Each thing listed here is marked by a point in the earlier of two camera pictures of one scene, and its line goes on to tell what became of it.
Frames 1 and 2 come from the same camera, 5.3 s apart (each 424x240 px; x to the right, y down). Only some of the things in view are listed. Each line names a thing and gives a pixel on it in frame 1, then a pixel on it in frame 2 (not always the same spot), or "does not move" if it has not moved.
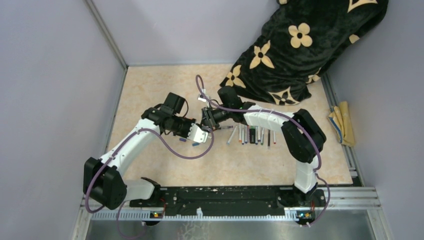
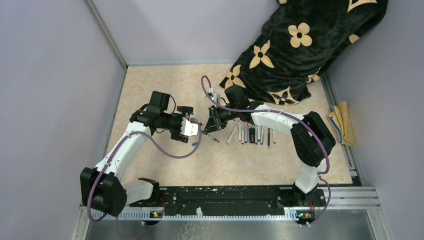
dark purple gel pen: (225, 127) -> (213, 138)
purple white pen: (256, 135) does not move
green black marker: (252, 134) does not move
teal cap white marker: (231, 135) does not move
